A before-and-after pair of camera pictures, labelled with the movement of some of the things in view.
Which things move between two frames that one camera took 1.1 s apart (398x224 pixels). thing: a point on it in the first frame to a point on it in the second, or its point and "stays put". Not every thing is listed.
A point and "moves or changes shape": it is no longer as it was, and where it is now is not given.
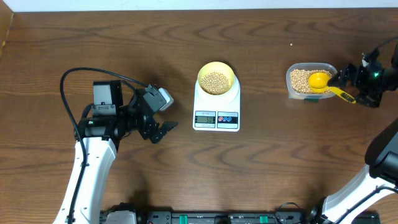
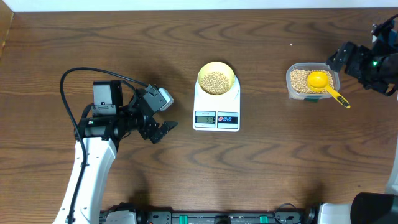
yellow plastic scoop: [319, 81] moves or changes shape
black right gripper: [371, 99] to [353, 66]
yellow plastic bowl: [216, 78] stays put
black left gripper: [148, 130] stays put
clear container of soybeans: [310, 80] stays put
